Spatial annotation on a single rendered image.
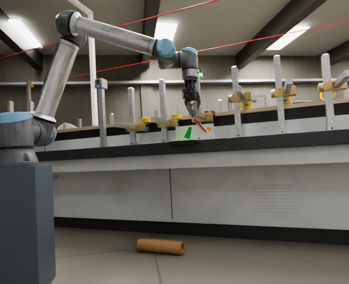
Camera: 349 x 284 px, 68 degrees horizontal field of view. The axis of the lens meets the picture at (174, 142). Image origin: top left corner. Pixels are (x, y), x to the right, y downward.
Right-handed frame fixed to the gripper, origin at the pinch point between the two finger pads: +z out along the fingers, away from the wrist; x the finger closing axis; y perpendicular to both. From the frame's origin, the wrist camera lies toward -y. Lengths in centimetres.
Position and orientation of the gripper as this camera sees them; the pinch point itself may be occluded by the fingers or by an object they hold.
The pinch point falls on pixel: (193, 115)
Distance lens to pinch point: 144.8
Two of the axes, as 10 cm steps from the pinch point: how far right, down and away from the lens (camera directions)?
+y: -3.7, -0.5, -9.3
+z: 0.4, 10.0, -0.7
